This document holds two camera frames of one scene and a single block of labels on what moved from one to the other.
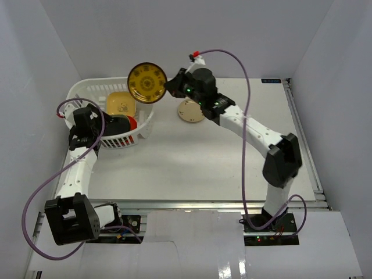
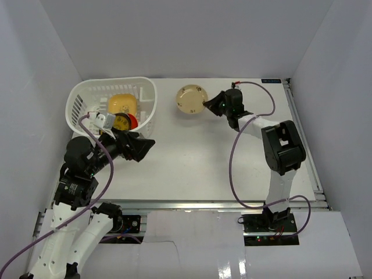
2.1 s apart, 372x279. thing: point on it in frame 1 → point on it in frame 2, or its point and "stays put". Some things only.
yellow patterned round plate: x=147 y=82 → x=122 y=122
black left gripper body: x=117 y=124 → x=128 y=145
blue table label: x=271 y=81 stays put
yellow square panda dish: x=121 y=103 stays put
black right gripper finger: x=174 y=85 → x=217 y=104
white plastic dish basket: x=94 y=91 stays put
